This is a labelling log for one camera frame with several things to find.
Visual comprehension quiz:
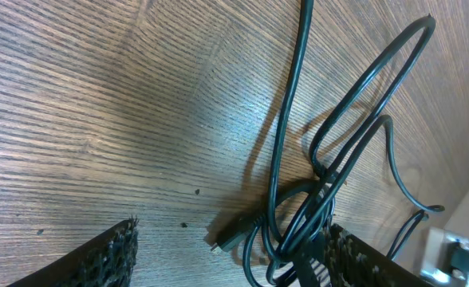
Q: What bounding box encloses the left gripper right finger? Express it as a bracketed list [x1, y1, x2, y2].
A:
[324, 224, 431, 287]

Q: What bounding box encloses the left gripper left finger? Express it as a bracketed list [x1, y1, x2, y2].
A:
[10, 217, 139, 287]

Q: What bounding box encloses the black usb cable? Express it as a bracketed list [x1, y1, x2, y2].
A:
[210, 0, 447, 287]

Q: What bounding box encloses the right camera cable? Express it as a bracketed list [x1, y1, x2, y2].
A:
[385, 209, 431, 262]

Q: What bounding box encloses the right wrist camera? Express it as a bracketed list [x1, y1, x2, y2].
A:
[418, 227, 469, 287]

